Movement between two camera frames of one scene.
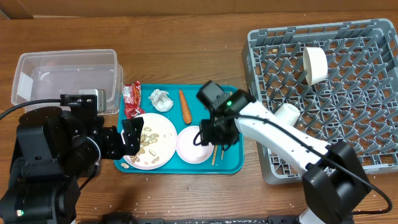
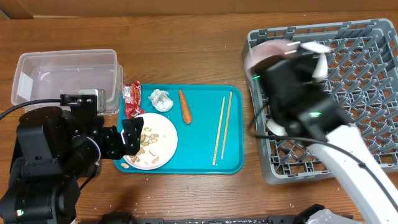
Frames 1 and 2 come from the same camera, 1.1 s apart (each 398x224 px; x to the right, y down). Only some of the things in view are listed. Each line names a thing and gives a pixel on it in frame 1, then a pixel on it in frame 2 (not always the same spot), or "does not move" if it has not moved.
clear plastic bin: x=46 y=74 does not move
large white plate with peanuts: x=158 y=142 does not move
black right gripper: x=210 y=135 → x=319 y=89
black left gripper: x=131 y=139 does not move
